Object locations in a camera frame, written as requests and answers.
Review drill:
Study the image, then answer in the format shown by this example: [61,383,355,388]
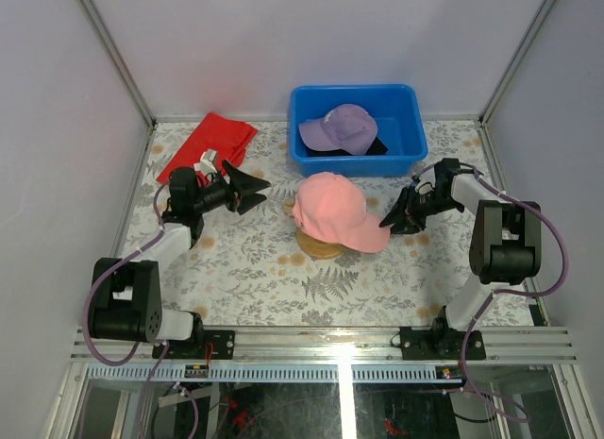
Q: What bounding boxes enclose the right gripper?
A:
[380,186,463,236]

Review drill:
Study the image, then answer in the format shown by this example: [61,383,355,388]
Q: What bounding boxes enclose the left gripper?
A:
[193,160,271,215]

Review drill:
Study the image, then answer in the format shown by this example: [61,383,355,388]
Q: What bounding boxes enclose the beige baseball cap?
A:
[282,199,295,218]

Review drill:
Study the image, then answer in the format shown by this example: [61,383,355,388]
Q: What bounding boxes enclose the pink baseball cap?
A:
[293,172,390,253]

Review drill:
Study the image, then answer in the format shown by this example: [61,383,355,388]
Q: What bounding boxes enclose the wooden hat stand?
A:
[295,228,344,260]

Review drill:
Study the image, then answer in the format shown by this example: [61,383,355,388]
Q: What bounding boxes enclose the blue plastic bin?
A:
[288,84,428,177]

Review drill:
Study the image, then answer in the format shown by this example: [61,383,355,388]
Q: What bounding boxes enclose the purple LA baseball cap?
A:
[298,104,378,156]

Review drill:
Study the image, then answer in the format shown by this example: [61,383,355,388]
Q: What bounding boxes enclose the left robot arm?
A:
[84,161,271,359]

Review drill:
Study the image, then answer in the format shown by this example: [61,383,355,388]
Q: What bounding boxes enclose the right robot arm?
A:
[379,158,542,359]

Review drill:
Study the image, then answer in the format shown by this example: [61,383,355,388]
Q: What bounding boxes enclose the red folded cloth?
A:
[157,112,258,183]

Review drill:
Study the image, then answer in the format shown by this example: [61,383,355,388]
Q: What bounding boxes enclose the black cap in bin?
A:
[308,138,388,157]

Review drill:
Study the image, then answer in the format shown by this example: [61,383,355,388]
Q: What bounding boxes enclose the floral table mat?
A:
[101,119,537,328]

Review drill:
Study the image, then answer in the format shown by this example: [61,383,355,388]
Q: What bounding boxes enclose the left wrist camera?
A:
[193,149,218,176]

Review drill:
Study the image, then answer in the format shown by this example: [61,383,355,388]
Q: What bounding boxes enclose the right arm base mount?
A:
[389,317,486,361]

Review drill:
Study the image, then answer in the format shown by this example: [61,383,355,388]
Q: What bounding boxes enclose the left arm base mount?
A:
[165,315,236,363]

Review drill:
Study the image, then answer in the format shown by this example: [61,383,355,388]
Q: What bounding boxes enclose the aluminium front rail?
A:
[67,327,578,385]

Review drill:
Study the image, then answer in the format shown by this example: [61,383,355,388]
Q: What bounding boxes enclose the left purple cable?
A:
[82,178,199,438]

